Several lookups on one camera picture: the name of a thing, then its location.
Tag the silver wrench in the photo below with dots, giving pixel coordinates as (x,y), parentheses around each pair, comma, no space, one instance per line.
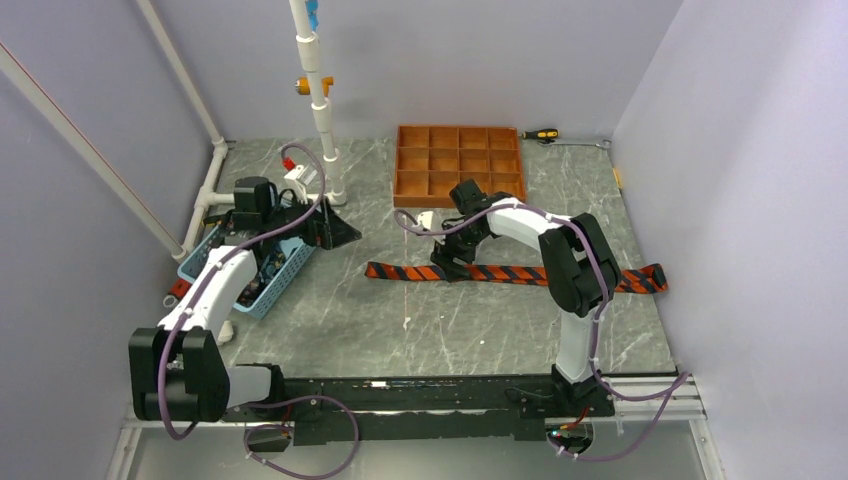
(603,144)

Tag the brown compartment tray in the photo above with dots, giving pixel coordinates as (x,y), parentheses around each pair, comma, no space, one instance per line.
(433,159)

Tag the white diagonal wall pipe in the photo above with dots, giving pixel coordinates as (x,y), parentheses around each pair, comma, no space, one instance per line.
(44,104)

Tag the blue plastic basket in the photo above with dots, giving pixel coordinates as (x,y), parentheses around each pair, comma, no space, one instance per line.
(278,278)

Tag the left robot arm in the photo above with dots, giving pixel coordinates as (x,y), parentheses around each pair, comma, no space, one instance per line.
(177,371)

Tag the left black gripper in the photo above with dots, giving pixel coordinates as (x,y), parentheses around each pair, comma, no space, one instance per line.
(327,230)

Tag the white pvc pipe stand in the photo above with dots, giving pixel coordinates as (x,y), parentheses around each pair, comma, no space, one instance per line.
(308,44)

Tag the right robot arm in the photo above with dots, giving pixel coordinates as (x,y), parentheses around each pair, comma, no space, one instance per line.
(581,271)

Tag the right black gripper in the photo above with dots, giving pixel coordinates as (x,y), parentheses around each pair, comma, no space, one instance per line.
(444,254)

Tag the orange navy striped tie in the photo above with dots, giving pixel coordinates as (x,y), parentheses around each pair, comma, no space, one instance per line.
(648,280)

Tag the white corner pipe frame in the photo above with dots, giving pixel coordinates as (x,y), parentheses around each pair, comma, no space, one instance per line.
(205,196)

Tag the green white pipe fitting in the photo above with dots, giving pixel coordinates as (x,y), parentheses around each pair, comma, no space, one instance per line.
(225,334)

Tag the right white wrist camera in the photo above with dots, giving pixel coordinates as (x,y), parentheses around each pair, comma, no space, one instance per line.
(428,223)

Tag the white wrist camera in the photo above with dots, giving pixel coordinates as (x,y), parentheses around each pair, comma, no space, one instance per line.
(428,223)
(298,178)

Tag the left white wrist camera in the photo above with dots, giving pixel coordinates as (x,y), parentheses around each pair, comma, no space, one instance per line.
(298,178)

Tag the orange black screwdriver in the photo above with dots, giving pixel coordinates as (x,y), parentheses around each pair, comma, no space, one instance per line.
(546,135)

